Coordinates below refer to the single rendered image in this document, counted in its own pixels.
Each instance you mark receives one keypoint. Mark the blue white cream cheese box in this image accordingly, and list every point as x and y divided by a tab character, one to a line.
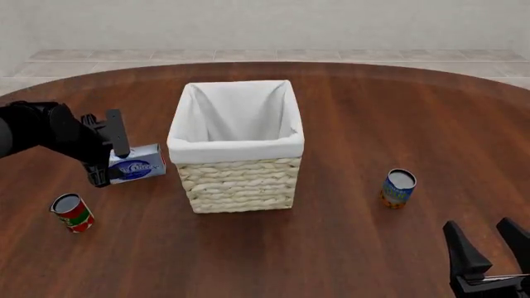
143	164

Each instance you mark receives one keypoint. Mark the blue and yellow tin can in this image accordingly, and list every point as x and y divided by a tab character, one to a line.
397	191

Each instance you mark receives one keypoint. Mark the woven basket with white liner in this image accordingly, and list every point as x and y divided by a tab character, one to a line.
238	174

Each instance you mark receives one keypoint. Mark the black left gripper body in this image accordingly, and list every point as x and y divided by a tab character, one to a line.
97	177

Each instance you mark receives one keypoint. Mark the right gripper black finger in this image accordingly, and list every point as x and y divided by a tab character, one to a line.
519	242
465	251

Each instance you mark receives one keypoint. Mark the small dark plate on stalk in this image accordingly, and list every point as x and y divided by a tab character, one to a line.
118	133

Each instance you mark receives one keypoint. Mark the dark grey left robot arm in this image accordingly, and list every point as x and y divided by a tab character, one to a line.
37	130

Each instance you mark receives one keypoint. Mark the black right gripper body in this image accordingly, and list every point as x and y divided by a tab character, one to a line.
492	287

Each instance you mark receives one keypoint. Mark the red and green tin can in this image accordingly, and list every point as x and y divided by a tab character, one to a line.
74	215

